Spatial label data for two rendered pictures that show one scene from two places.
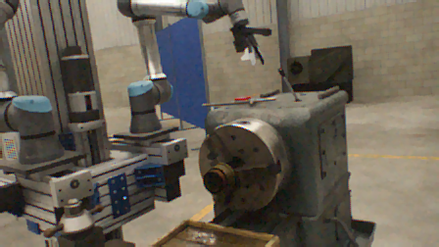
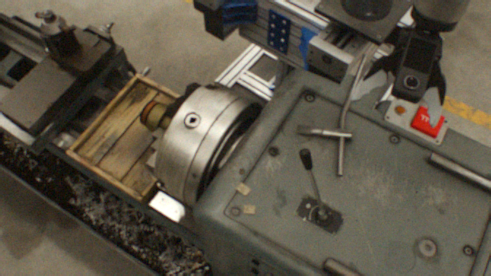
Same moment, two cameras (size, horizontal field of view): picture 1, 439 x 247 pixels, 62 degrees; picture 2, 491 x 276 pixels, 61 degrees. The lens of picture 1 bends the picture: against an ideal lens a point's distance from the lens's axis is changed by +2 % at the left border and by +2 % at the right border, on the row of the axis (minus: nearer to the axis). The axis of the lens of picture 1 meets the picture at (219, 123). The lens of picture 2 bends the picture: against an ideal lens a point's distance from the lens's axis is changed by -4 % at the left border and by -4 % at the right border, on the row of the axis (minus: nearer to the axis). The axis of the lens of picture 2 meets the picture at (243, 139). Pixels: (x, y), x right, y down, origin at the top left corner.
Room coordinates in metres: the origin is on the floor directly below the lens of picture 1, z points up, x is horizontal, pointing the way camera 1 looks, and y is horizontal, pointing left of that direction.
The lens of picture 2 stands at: (1.33, -0.61, 2.06)
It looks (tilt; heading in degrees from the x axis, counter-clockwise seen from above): 61 degrees down; 89
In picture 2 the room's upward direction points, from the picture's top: 1 degrees counter-clockwise
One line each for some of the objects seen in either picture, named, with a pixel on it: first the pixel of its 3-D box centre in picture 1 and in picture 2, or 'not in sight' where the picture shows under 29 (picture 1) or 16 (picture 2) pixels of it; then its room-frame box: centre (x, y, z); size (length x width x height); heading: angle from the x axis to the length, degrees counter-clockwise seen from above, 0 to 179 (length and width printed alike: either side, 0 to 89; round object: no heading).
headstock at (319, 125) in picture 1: (281, 142); (350, 218); (1.59, -0.27, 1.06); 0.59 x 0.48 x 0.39; 147
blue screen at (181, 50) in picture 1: (175, 78); not in sight; (8.10, 0.86, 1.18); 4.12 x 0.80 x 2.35; 20
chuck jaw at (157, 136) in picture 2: (255, 171); (162, 156); (1.13, -0.10, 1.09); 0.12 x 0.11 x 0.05; 57
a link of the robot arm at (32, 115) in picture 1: (32, 114); not in sight; (1.33, 0.67, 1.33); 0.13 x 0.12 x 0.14; 72
